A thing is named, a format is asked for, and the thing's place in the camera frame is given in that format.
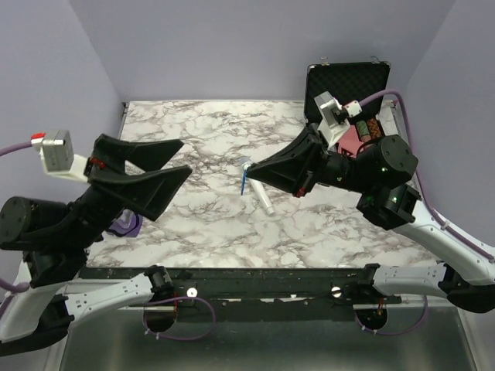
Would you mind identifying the purple cable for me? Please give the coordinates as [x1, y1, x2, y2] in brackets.
[0, 141, 39, 322]
[355, 89, 495, 264]

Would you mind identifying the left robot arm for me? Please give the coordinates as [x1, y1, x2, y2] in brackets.
[1, 130, 192, 356]

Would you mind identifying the black mounting rail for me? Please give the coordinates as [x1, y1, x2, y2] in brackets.
[88, 266, 403, 322]

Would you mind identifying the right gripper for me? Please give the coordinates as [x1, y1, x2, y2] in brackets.
[245, 125, 373, 198]

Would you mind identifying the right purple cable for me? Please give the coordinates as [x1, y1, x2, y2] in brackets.
[355, 89, 495, 264]

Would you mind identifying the blue key tag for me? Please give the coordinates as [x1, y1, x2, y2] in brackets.
[241, 168, 248, 196]

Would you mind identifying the purple box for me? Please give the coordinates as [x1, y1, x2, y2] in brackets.
[107, 209, 143, 238]

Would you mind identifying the white toy microphone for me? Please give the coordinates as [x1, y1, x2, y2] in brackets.
[240, 157, 275, 216]

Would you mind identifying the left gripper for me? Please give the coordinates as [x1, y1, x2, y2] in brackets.
[67, 132, 197, 247]

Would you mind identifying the pink card stack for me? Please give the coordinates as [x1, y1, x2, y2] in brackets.
[336, 126, 363, 158]

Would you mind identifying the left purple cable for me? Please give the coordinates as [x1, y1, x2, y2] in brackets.
[0, 141, 39, 322]

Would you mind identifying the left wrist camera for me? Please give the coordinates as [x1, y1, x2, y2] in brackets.
[31, 129, 88, 183]

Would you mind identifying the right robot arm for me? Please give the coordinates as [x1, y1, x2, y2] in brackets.
[246, 126, 494, 313]

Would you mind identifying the black poker chip case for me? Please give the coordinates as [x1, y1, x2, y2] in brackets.
[304, 61, 391, 152]

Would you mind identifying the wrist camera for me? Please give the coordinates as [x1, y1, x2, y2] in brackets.
[314, 91, 362, 149]
[31, 129, 88, 183]

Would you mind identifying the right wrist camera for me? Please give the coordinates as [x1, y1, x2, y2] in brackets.
[314, 91, 362, 149]

